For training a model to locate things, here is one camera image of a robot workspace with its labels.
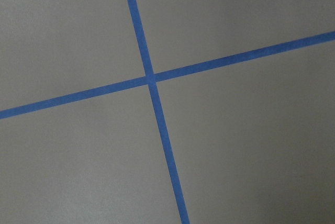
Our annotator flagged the blue tape strip crosswise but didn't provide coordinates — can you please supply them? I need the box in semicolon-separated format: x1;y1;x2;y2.
1;31;334;119

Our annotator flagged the blue tape strip lengthwise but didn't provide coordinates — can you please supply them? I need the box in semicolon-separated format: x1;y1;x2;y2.
127;0;190;223

